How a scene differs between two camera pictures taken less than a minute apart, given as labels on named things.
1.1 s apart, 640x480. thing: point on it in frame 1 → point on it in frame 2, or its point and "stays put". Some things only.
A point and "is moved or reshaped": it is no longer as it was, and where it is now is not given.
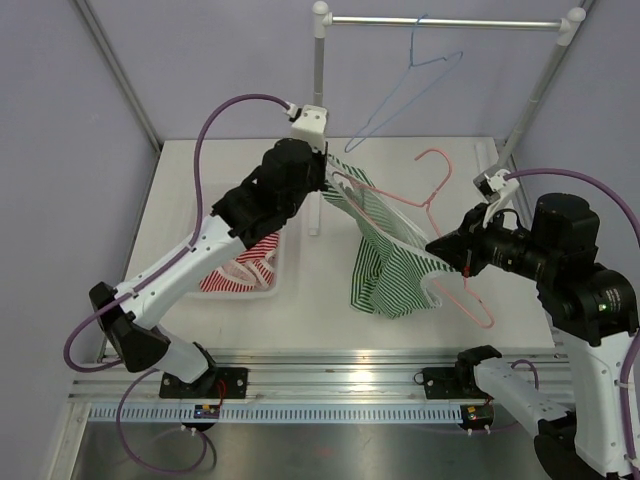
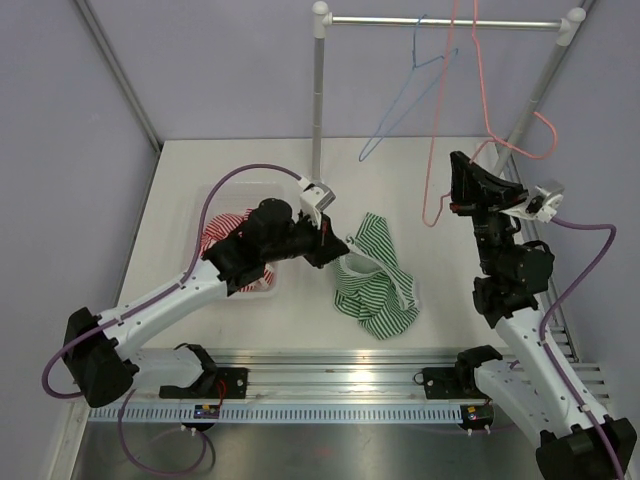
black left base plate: x=217 y=383 stays put
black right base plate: x=450 y=383 stays put
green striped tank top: x=394 y=263 is moved or reshaped
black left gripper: x=320 y=160 → x=326 y=246
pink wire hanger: x=430 y=211 → x=487 y=119
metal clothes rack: x=567 y=27 stays put
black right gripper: x=465 y=248 → x=476 y=190
